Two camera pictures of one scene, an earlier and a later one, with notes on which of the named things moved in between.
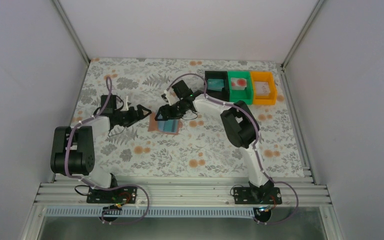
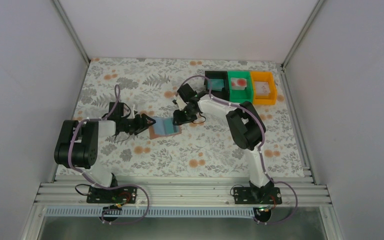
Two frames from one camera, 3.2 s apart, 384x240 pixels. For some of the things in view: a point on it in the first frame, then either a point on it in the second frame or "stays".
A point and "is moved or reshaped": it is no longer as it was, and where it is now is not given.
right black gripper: [171, 110] -> [185, 111]
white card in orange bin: [262, 88] stays
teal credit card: [215, 84] stays
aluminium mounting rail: [70, 194] stays
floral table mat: [176, 118] stays
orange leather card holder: [153, 125] is moved or reshaped
